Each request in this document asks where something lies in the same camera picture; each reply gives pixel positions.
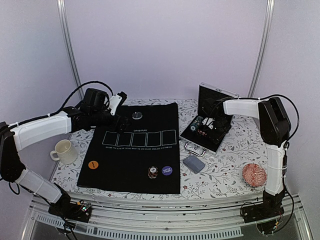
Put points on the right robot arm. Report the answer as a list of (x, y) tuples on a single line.
[(274, 126)]

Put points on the aluminium frame post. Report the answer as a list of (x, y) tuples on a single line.
[(62, 13), (270, 4)]

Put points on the cream ceramic mug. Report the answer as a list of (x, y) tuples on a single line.
[(64, 152)]

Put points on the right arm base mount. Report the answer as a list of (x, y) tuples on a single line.
[(271, 217)]

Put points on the clear acrylic dealer button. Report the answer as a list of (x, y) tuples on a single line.
[(137, 115)]

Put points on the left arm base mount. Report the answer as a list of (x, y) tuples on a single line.
[(79, 211)]

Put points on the right aluminium frame post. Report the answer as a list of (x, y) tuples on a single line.
[(270, 4)]

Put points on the orange big blind button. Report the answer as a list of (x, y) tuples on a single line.
[(93, 165)]

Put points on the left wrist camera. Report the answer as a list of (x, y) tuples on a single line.
[(116, 101)]

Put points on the black poker playing mat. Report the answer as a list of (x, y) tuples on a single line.
[(124, 158)]

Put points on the red black chip row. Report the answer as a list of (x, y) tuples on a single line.
[(205, 133)]

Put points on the left aluminium frame post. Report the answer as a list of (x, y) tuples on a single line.
[(62, 13)]

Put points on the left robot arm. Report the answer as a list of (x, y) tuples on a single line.
[(97, 109)]

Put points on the aluminium poker chip case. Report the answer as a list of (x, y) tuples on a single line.
[(209, 104)]

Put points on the orange black poker chip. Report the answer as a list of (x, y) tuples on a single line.
[(152, 172)]

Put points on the left teal chip stack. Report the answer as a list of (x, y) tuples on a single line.
[(196, 123)]

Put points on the purple small blind button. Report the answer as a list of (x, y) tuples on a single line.
[(167, 170)]

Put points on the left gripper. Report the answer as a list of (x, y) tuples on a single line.
[(122, 126)]

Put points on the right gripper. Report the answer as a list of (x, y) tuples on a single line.
[(218, 136)]

